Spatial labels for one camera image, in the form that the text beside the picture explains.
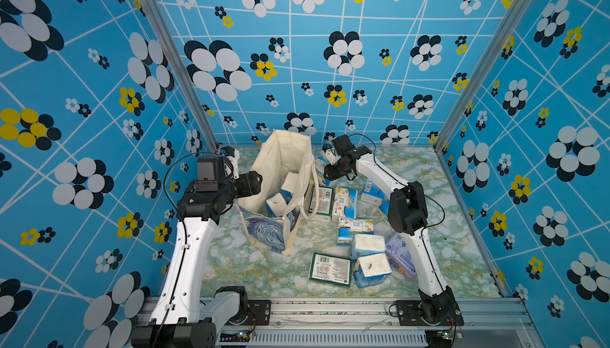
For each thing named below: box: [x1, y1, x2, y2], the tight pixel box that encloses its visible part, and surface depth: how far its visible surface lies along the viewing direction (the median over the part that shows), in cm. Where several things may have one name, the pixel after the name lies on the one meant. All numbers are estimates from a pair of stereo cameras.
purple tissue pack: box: [385, 232, 417, 281], surface depth 82 cm
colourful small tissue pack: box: [337, 216, 375, 246], surface depth 87 cm
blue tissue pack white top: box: [353, 252, 393, 289], surface depth 72 cm
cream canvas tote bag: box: [236, 128, 321, 256], surface depth 86 cm
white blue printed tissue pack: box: [332, 186, 359, 219], surface depth 93 cm
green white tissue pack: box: [308, 185, 335, 217], surface depth 96 cm
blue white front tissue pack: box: [265, 193, 288, 218], surface depth 86 cm
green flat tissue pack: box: [308, 251, 353, 287], surface depth 79 cm
